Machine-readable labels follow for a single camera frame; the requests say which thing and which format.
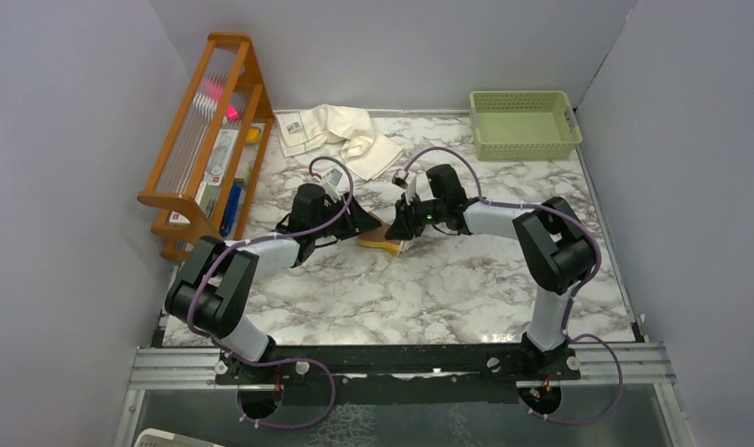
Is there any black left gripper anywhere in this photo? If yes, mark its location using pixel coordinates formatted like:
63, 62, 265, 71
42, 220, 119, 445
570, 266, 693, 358
310, 191, 380, 240

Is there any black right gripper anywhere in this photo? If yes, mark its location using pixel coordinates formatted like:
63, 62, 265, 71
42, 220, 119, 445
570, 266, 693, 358
385, 192, 445, 241

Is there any yellow brown bear towel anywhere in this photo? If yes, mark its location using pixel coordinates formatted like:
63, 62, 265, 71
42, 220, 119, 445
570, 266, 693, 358
357, 223, 406, 256

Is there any cream white towel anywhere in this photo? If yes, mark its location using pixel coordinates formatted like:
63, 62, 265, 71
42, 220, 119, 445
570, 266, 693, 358
276, 104, 403, 181

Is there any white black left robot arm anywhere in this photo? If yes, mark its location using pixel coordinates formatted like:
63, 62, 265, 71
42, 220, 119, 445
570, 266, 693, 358
164, 183, 382, 383

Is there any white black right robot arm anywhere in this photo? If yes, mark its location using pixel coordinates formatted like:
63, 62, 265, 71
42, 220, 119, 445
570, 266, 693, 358
385, 164, 600, 379

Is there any blue item in rack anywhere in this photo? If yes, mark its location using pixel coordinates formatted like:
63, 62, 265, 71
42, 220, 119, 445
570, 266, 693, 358
219, 183, 242, 237

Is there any green perforated plastic basket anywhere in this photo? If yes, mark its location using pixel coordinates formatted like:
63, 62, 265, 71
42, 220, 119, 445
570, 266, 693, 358
469, 90, 583, 161

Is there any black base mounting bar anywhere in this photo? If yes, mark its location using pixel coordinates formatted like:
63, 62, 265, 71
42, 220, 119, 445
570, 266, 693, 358
215, 343, 581, 406

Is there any wooden rack with rods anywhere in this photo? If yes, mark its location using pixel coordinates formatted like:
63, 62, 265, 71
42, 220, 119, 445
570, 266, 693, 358
138, 32, 276, 262

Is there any white tray corner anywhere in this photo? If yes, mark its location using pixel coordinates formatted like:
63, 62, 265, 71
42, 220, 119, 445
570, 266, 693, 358
133, 428, 222, 447

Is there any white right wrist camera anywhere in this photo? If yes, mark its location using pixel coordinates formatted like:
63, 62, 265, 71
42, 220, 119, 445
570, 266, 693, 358
391, 169, 417, 206

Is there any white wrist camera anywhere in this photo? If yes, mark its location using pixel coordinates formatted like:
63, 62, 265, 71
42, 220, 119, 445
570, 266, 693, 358
391, 169, 417, 206
317, 168, 344, 202

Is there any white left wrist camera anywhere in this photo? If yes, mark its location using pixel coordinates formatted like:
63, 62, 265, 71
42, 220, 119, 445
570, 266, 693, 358
317, 168, 344, 202

